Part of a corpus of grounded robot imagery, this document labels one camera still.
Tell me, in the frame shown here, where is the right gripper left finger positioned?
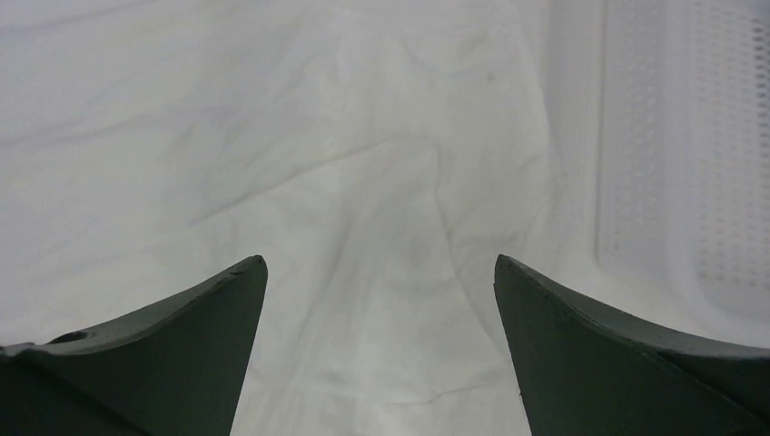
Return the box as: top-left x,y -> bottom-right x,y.
1,255 -> 268,435

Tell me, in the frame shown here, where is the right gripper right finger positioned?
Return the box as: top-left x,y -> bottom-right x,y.
494,255 -> 769,435

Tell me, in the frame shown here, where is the white t shirt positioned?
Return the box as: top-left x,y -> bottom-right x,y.
0,0 -> 608,436

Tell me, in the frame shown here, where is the white plastic basket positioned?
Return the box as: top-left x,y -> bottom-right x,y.
596,1 -> 769,347

